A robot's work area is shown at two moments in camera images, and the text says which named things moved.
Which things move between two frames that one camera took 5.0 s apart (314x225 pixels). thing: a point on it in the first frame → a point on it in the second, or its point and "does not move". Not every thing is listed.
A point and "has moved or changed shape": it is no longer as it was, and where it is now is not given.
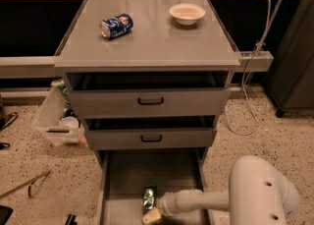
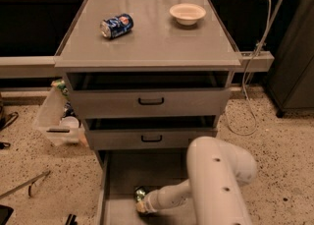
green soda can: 149,197 has moved or changed shape
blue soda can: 114,27 does not move
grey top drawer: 149,93 does not move
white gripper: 168,202 → 149,202
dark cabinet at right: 290,79 does not move
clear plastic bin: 58,119 does not move
